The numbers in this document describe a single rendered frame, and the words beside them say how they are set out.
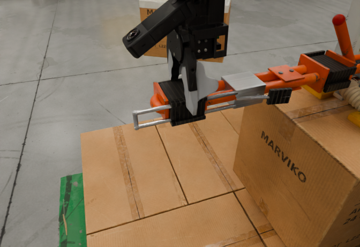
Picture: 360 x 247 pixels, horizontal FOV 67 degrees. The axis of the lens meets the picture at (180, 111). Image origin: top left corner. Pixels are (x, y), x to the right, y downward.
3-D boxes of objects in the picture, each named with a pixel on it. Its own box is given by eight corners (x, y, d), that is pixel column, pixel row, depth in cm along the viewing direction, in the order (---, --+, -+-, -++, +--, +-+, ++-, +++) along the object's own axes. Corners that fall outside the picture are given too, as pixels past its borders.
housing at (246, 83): (246, 87, 61) (249, 69, 58) (263, 103, 56) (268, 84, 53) (218, 93, 59) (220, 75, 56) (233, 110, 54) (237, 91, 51)
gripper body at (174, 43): (226, 60, 45) (233, -18, 38) (178, 70, 43) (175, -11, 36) (207, 45, 51) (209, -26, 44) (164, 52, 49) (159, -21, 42)
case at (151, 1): (226, 42, 227) (232, -9, 203) (223, 63, 195) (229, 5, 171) (157, 37, 237) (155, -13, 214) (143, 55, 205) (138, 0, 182)
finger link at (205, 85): (225, 112, 47) (218, 58, 44) (193, 120, 45) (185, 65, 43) (217, 109, 49) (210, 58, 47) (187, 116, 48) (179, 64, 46)
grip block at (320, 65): (319, 69, 68) (326, 47, 65) (350, 88, 61) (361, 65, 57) (291, 75, 66) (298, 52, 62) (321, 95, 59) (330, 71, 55)
